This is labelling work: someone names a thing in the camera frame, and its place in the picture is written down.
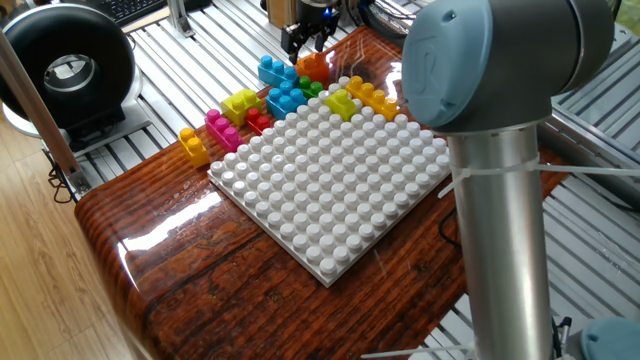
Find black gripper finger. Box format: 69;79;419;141
313;27;337;54
279;23;307;65

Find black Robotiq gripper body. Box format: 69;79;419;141
298;0;342;37

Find orange tall block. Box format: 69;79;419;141
294;51;331;85

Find small lime block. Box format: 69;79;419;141
325;88;360;123

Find yellow four-stud long block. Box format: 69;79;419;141
345;75;401;123

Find white studded baseplate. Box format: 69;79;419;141
207;74;451;289

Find cardboard box with label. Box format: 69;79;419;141
266;0;300;30

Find blue three-stud long block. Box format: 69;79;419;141
257;54;300;89

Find green two-stud block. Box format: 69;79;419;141
298;75;325;100

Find blue four-stud square block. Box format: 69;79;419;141
265;80;309;120

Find lime tall two-stud block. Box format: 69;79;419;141
220;88;263;127

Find red two-stud block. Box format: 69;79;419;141
244;107;272;135

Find magenta three-stud block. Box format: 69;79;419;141
204;108;246;152

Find yellow two-stud block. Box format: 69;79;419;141
178;127;212;170

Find black keyboard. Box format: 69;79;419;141
92;0;169;27

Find white zip tie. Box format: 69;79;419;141
437;154;640;200
359;342;476;360

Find wood pattern table mat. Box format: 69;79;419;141
74;27;569;360

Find slanted aluminium bar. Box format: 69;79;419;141
0;27;93;197

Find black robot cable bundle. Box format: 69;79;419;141
357;0;416;41

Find aluminium post bracket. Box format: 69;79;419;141
166;0;196;39

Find white device base plate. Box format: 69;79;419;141
2;97;154;159

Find black ring shaped device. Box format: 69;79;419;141
0;3;137;151

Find black looped cables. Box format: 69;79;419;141
437;207;464;249

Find thin black wire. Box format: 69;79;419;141
47;149;75;205

